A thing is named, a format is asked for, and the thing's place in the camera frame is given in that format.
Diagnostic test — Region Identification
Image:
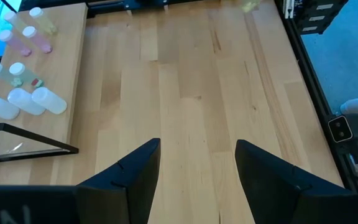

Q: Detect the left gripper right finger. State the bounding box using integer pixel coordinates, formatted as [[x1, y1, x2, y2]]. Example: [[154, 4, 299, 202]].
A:
[[234, 139, 357, 224]]

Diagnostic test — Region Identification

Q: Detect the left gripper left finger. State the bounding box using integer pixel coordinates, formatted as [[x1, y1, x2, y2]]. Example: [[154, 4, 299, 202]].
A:
[[75, 138, 162, 224]]

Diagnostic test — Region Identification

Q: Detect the wide frosted white medicine bottle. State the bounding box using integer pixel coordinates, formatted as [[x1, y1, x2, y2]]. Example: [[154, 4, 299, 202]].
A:
[[31, 86, 68, 115]]

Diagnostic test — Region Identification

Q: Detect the clear bottle with grey lid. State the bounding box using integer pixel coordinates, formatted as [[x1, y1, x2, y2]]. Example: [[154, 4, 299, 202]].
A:
[[7, 87, 47, 116]]

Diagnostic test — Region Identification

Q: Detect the pink medicine bottle white cap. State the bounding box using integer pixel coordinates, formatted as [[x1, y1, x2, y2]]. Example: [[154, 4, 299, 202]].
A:
[[0, 29, 32, 57], [22, 26, 53, 54]]

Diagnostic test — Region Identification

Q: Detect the black box with white labels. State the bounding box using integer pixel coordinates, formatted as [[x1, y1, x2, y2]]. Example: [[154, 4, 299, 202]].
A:
[[293, 0, 350, 35]]

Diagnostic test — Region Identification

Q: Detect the black table-level camera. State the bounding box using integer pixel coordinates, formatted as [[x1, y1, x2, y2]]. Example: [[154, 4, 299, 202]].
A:
[[327, 114, 354, 144]]

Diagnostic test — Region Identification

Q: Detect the black frame beam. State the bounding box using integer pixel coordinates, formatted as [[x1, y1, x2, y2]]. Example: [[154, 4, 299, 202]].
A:
[[273, 0, 358, 194]]

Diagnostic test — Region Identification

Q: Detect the wooden shelf with black frame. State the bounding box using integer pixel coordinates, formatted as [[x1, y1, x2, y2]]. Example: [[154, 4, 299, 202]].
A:
[[0, 2, 89, 164]]

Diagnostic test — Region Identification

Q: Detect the silver aluminium bracket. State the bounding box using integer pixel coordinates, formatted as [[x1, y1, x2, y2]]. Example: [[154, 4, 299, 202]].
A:
[[284, 0, 294, 20]]

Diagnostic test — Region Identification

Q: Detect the black frame rail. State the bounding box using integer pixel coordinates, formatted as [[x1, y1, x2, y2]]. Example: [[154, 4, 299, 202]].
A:
[[17, 0, 127, 12]]

